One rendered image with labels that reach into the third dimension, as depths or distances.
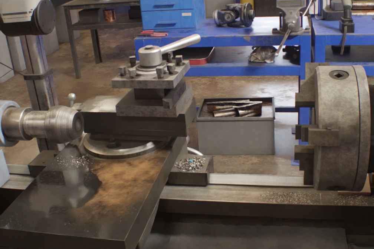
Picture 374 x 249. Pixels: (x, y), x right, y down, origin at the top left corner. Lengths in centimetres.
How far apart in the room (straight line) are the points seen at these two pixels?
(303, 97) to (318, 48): 174
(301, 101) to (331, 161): 17
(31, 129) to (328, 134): 65
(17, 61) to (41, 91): 380
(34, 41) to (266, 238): 132
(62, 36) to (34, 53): 504
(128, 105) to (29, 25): 91
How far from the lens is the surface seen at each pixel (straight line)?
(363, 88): 83
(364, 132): 80
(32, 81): 208
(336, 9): 302
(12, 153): 364
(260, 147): 304
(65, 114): 101
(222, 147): 305
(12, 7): 198
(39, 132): 105
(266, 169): 290
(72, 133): 101
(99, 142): 125
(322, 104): 80
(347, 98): 81
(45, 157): 140
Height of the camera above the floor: 148
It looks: 24 degrees down
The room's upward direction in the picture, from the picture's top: 5 degrees counter-clockwise
